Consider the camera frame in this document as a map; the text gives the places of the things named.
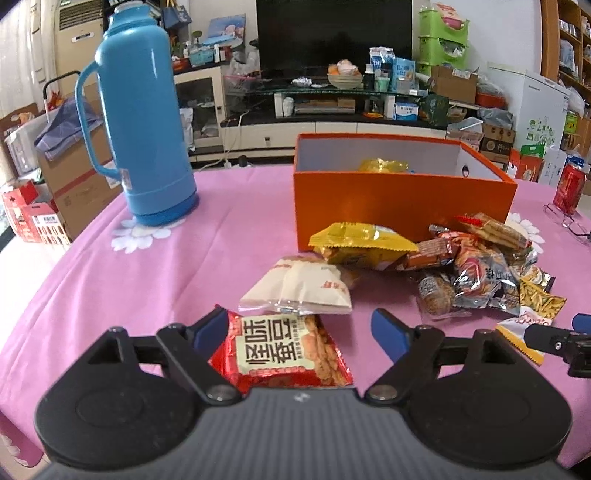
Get pink floral tablecloth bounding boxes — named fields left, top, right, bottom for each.
left=0, top=164, right=591, bottom=469

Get green stacked storage bins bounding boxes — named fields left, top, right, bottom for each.
left=418, top=4, right=471, bottom=75

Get wooden shelf unit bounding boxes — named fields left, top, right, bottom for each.
left=540, top=0, right=591, bottom=109

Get brown printed carton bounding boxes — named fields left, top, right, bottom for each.
left=479, top=122, right=517, bottom=164

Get red gift box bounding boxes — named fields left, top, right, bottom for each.
left=0, top=180, right=72, bottom=244

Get blue striped cloth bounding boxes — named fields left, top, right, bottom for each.
left=34, top=97, right=105, bottom=161

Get yellow sticks snack packet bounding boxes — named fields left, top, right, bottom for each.
left=518, top=264, right=568, bottom=320

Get clear brown cookie packet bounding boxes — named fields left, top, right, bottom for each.
left=417, top=271, right=469, bottom=317

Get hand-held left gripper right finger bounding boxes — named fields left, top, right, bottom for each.
left=364, top=308, right=515, bottom=408

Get red soda can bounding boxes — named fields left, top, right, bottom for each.
left=553, top=164, right=588, bottom=216

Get orange brown brick-print packet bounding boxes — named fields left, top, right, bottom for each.
left=404, top=237, right=460, bottom=271

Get red snack packet cream label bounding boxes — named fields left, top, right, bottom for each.
left=207, top=305, right=355, bottom=394

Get yellow wrapped cake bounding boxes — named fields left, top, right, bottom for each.
left=359, top=157, right=411, bottom=174

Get cream snack packet clear edge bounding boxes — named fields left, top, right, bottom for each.
left=238, top=255, right=361, bottom=316

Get orange cardboard box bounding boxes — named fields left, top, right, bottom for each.
left=292, top=133, right=519, bottom=254

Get blue white milk pack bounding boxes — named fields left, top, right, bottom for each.
left=368, top=45, right=396, bottom=77

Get glass television stand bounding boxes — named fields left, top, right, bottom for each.
left=222, top=76, right=481, bottom=127

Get beige standing air conditioner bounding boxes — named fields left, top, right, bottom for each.
left=54, top=0, right=108, bottom=100

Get large cardboard box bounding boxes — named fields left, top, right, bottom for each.
left=36, top=99, right=123, bottom=241

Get black trolley handle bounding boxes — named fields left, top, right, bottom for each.
left=42, top=71, right=83, bottom=116

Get white packet red label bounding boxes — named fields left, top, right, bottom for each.
left=495, top=310, right=547, bottom=367

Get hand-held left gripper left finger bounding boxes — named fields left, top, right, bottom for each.
left=88, top=306, right=243, bottom=408

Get blue thermos flask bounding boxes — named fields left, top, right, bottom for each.
left=75, top=0, right=200, bottom=228

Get black television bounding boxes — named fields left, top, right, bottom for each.
left=255, top=0, right=414, bottom=79

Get open cardboard box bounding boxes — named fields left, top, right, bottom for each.
left=430, top=65, right=479, bottom=104

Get white glass-door cabinet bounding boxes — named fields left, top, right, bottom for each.
left=174, top=62, right=227, bottom=151

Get clear cracker packet red ends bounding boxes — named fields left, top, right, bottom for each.
left=456, top=212, right=531, bottom=251

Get fruit bowl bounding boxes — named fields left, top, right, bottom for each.
left=327, top=59, right=364, bottom=90

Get blue white bag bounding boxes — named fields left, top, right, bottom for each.
left=392, top=56, right=417, bottom=92

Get eyeglasses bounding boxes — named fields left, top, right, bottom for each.
left=543, top=203, right=591, bottom=244

